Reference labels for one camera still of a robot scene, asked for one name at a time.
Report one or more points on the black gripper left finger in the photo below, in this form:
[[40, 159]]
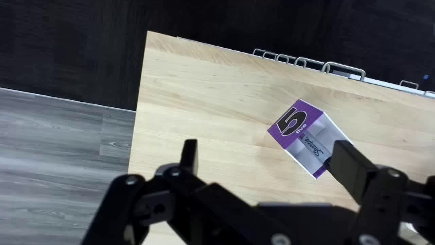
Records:
[[190, 156]]

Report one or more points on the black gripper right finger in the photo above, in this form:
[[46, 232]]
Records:
[[352, 164]]

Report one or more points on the purple and white small box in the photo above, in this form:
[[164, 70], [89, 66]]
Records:
[[297, 122]]

